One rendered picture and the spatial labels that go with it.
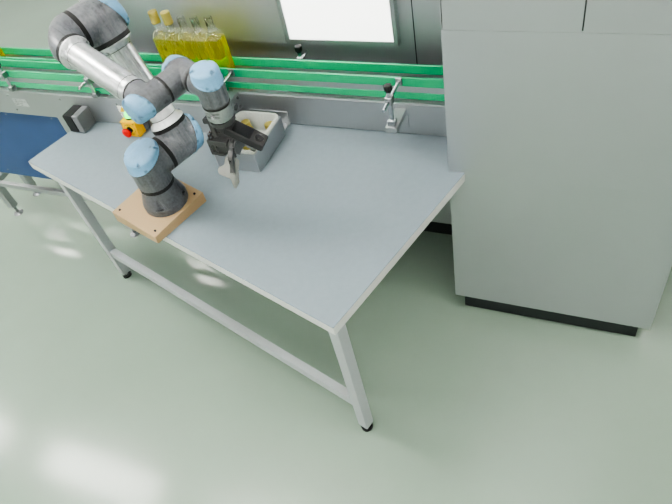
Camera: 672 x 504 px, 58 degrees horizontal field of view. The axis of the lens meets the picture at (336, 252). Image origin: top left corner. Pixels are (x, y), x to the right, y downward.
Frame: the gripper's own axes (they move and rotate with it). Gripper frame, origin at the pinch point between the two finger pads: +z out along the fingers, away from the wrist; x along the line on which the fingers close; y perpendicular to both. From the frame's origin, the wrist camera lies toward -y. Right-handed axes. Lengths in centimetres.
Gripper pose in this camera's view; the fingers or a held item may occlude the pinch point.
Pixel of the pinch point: (247, 170)
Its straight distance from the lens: 179.5
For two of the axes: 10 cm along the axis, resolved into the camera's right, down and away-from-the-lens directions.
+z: 1.4, 6.0, 7.9
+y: -9.5, -1.5, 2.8
